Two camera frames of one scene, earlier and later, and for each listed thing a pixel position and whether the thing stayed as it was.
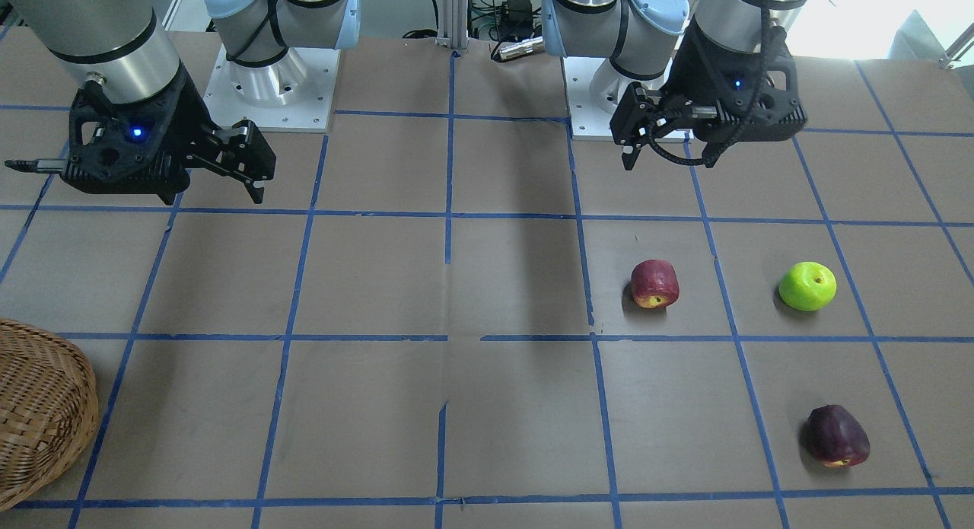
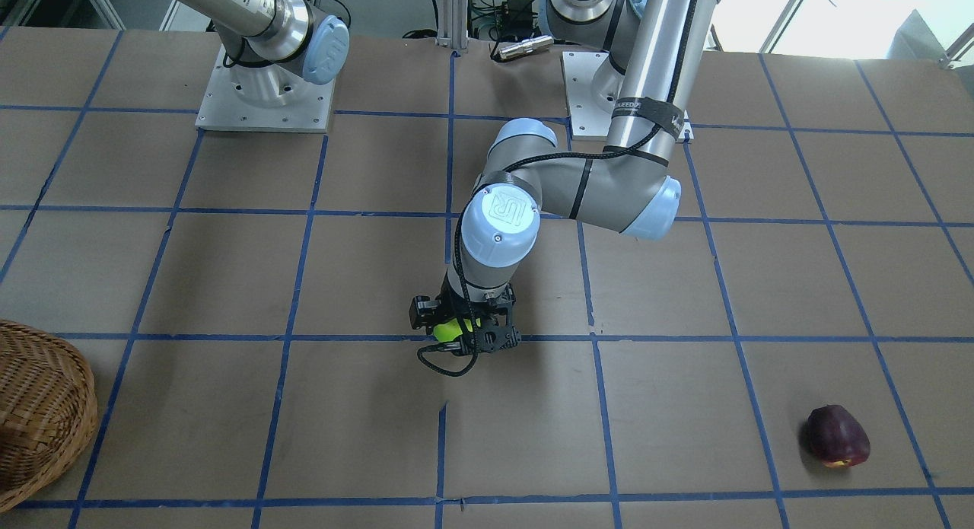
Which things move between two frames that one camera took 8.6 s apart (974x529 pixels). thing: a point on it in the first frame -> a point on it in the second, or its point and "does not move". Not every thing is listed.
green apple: (808, 286) -> (449, 330)
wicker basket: (49, 407) does not move
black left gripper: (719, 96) -> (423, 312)
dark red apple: (835, 438) does not move
